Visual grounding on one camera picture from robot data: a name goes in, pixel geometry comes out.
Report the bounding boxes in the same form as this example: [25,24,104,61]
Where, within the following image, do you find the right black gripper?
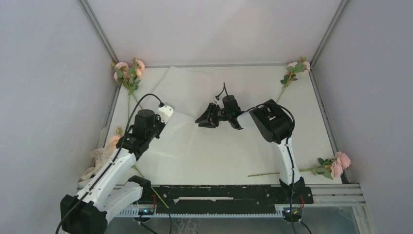
[195,102,231,128]

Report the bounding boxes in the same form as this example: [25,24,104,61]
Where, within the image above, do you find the white wrapping paper sheet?
[136,67,216,179]

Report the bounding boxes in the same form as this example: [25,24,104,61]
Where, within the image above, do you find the pink flower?
[247,151,352,180]
[277,57,312,102]
[106,127,169,209]

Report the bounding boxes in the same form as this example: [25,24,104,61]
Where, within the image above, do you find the pink flower two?
[129,58,145,102]

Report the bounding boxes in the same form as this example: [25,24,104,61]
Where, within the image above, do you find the pink flower one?
[112,62,131,117]

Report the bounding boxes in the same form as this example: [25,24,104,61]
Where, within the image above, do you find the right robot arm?
[195,95,305,203]

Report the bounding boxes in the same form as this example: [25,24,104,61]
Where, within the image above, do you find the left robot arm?
[56,104,174,234]

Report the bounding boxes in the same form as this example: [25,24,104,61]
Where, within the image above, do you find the cream ribbon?
[78,148,113,188]

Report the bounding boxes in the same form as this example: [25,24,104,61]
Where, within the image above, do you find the left circuit board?
[138,208,155,216]

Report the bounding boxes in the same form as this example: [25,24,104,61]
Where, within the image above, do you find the circuit board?
[282,208,303,217]
[138,208,155,216]

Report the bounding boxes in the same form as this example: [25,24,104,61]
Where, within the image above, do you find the right circuit board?
[282,208,303,217]

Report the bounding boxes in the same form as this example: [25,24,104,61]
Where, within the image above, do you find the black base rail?
[153,185,314,214]

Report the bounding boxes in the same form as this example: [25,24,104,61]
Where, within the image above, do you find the white slotted cable duct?
[115,207,284,218]

